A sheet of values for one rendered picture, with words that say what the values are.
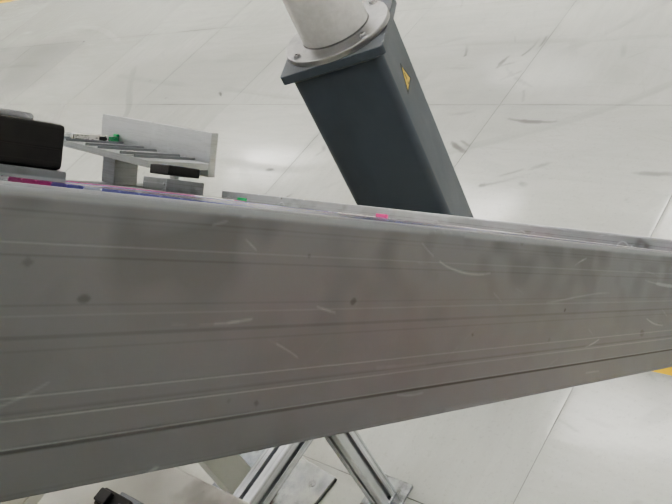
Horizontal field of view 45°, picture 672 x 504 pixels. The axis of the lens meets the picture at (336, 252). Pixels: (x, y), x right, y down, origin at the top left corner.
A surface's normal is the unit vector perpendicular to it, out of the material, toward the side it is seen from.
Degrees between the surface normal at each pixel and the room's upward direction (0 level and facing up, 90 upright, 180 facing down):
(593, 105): 0
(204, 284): 90
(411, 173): 90
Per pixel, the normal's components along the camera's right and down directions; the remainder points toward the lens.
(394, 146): -0.15, 0.67
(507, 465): -0.40, -0.71
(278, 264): 0.74, 0.12
